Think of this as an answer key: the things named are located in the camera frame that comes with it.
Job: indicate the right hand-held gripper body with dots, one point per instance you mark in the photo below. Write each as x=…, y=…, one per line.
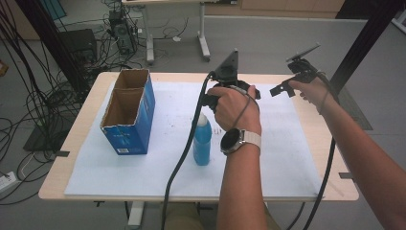
x=301, y=70

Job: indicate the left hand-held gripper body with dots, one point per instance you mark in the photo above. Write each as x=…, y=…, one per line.
x=230, y=68

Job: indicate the blue bottle with white cap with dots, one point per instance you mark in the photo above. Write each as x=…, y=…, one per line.
x=202, y=143

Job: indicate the blue cardboard box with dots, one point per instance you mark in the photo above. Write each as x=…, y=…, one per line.
x=134, y=134

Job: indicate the person's right hand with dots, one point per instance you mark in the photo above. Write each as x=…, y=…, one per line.
x=314, y=92

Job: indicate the person's left hand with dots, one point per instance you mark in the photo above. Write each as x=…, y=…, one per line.
x=234, y=110

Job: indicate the black metal stand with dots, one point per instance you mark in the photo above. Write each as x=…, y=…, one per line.
x=364, y=41
x=54, y=41

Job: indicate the black tape strip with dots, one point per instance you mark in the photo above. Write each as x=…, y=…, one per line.
x=63, y=153
x=346, y=175

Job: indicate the black computer tower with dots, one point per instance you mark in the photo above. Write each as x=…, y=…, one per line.
x=123, y=32

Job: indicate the black case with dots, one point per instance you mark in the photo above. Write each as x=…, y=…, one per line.
x=79, y=44

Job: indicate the person's legs in khaki trousers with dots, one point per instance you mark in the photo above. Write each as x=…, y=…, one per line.
x=183, y=218

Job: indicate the white table leg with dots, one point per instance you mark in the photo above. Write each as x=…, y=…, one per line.
x=136, y=215

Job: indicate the dark floor plate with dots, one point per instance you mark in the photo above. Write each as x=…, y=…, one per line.
x=41, y=140

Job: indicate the white power strip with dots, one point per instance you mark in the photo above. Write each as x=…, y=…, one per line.
x=7, y=181

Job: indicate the white desk frame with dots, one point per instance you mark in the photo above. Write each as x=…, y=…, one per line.
x=204, y=35

